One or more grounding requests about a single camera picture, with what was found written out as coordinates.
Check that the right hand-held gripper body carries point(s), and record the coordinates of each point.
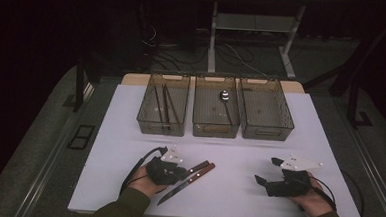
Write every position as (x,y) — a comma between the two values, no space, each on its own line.
(290,187)

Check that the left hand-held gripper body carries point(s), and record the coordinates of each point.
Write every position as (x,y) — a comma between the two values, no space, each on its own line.
(166,172)

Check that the small amber plastic spoon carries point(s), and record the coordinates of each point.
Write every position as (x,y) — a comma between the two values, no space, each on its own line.
(215,128)

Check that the smoky translucent plastic bin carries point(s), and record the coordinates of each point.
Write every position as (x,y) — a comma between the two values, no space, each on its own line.
(147,112)
(266,110)
(211,106)

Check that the thin metal spoon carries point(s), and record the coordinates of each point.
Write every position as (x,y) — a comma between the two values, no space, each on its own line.
(224,96)

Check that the person's left hand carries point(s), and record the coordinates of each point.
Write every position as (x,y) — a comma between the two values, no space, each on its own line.
(143,184)

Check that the person's right hand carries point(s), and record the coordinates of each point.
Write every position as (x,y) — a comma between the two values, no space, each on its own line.
(312,203)

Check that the white table mat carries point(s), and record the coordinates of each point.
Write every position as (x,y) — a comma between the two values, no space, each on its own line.
(229,197)

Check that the black angled stand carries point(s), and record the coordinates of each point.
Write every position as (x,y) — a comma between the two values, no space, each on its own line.
(353,103)

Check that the black stand pole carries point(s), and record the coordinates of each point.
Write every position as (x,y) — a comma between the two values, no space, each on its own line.
(79,89)

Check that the grey metal stand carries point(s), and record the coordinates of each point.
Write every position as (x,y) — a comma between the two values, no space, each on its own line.
(212,39)

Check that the metal floor rail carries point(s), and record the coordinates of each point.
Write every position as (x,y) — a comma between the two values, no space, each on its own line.
(377,180)
(42,180)

